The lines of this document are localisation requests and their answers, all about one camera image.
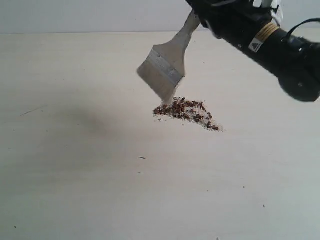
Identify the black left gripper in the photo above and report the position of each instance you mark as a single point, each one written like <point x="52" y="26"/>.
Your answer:
<point x="214" y="14"/>

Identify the white wooden paint brush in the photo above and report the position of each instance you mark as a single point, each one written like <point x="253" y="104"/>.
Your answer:
<point x="164" y="67"/>

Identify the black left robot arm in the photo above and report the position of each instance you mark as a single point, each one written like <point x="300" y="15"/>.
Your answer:
<point x="295" y="61"/>

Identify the scattered rice grain pile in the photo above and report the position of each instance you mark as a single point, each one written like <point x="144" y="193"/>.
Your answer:
<point x="190" y="115"/>

